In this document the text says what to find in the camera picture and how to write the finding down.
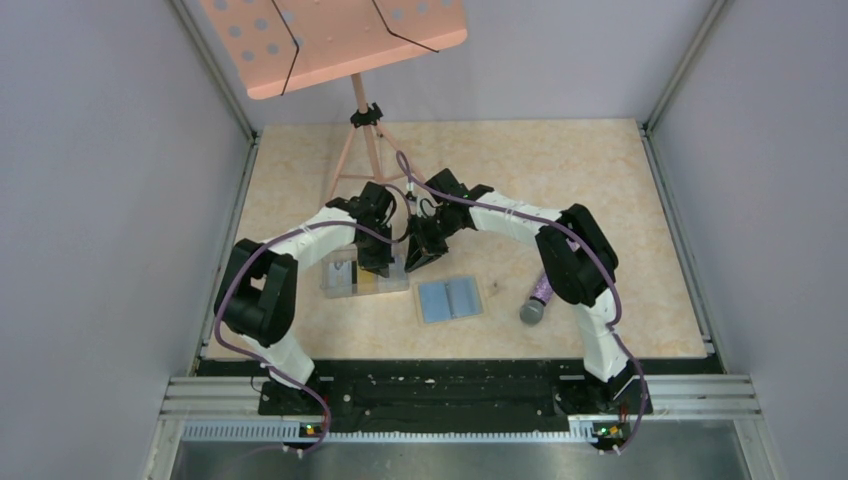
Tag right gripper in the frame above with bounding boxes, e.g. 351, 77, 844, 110
405, 207, 458, 274

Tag clear plastic card box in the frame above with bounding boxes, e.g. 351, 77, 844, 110
321, 247, 409, 299

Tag purple glitter microphone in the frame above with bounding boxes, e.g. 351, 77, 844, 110
519, 273, 554, 326

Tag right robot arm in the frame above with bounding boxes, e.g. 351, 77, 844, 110
405, 169, 635, 412

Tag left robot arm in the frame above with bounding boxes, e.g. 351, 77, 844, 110
213, 182, 397, 414

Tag black stripe yellow card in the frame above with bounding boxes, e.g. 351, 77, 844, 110
353, 262, 381, 295

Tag pink music stand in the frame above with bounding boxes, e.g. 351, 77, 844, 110
201, 0, 468, 195

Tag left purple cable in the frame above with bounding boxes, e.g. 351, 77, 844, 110
213, 183, 415, 452

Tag purple cable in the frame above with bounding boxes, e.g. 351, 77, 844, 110
394, 150, 649, 452
213, 183, 415, 452

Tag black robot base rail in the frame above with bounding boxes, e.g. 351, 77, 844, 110
258, 359, 652, 434

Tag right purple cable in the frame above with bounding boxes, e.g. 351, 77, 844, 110
394, 150, 649, 452

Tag grey slotted cable duct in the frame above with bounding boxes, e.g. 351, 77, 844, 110
181, 419, 630, 445

